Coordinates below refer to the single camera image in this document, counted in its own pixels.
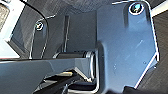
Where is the white robot box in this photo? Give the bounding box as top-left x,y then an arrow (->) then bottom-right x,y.
0,0 -> 28,60

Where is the round base wheel cap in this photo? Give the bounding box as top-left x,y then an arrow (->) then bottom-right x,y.
128,1 -> 145,16
34,21 -> 45,32

